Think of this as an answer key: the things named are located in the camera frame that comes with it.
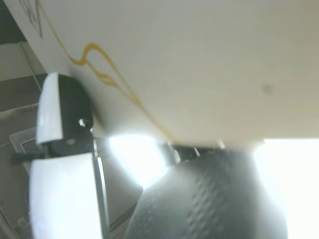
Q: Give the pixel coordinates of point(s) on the cream book with yellow line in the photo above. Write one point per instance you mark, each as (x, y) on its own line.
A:
(199, 62)

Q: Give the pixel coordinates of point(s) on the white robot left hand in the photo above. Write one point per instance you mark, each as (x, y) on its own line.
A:
(64, 194)

